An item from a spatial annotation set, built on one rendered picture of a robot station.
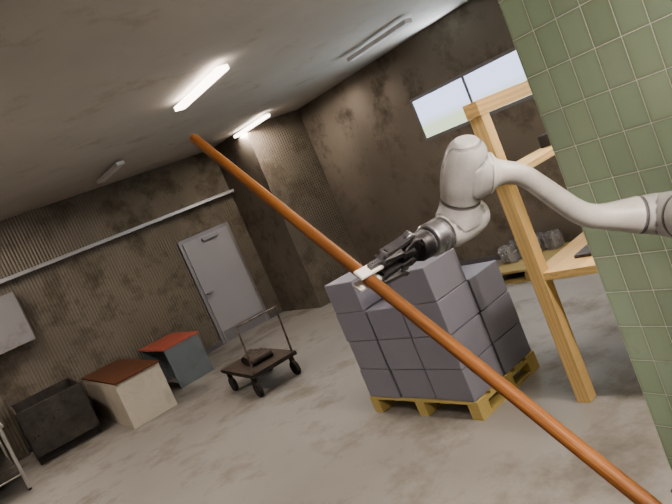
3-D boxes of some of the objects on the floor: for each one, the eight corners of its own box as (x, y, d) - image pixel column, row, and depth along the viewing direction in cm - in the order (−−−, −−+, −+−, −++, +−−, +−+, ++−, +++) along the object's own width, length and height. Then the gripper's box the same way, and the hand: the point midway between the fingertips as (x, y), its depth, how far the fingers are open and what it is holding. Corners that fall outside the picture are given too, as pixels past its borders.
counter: (136, 395, 1068) (119, 358, 1060) (179, 404, 894) (158, 360, 886) (99, 416, 1030) (81, 378, 1021) (136, 429, 856) (114, 383, 848)
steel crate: (90, 421, 1021) (68, 376, 1011) (108, 429, 920) (84, 379, 911) (29, 455, 964) (5, 408, 954) (41, 468, 864) (15, 415, 854)
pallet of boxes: (375, 411, 576) (322, 286, 561) (431, 367, 629) (383, 251, 613) (484, 420, 474) (422, 268, 459) (539, 366, 527) (485, 227, 511)
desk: (187, 367, 1125) (171, 332, 1117) (215, 368, 1018) (198, 330, 1010) (154, 385, 1088) (137, 350, 1079) (180, 389, 980) (161, 350, 972)
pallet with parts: (618, 245, 767) (608, 217, 763) (580, 276, 714) (568, 246, 709) (525, 259, 886) (515, 234, 881) (486, 286, 832) (475, 260, 827)
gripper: (443, 224, 146) (370, 265, 134) (433, 273, 156) (365, 315, 144) (420, 209, 150) (347, 247, 138) (412, 258, 160) (344, 298, 148)
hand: (367, 276), depth 143 cm, fingers closed on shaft, 3 cm apart
